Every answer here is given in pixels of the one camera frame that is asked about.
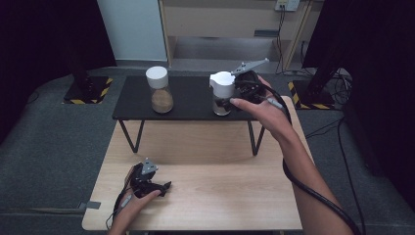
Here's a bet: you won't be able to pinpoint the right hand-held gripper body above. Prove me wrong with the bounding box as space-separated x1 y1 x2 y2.
230 58 270 106

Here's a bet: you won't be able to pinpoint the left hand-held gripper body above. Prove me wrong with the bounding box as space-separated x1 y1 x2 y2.
129 157 164 200

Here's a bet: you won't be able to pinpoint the glass jar with dark powder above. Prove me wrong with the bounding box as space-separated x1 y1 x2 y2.
208 70 237 118

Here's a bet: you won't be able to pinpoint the black shelf with metal legs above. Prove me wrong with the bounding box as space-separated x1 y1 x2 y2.
112 75 267 157

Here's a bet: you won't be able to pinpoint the person's left hand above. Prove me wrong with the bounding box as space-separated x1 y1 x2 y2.
109 164 162 233

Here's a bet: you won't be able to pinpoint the person's right hand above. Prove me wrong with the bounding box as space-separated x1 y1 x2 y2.
229 75 296 144

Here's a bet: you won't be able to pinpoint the grey tape strip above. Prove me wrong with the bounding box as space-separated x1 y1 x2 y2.
77 201 102 211

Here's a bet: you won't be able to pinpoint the black stand with striped base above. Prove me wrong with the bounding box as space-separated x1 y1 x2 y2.
63 0 115 106
287 0 346 111

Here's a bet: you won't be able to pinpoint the glass jar with tan powder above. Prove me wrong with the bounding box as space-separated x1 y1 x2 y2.
145 66 174 115

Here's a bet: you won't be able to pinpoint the white panel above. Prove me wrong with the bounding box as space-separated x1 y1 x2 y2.
96 0 168 63

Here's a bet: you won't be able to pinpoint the black curtain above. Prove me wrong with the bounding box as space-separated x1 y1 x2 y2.
0 0 117 145
302 0 415 210

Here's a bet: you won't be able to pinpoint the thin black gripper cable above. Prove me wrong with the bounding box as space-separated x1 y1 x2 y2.
105 169 135 230

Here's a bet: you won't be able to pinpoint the black hanging cable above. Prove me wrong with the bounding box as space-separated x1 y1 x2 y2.
275 6 286 75

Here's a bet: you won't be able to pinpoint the wooden cabinet frame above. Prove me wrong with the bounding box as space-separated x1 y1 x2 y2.
158 0 315 71

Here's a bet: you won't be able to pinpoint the white wall socket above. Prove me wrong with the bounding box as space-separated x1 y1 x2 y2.
274 0 300 13

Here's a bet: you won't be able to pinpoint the tangled black cables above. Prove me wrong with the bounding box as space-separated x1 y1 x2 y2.
332 70 354 104

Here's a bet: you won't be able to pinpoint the black floor cable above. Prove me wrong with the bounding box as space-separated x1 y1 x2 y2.
304 117 368 235

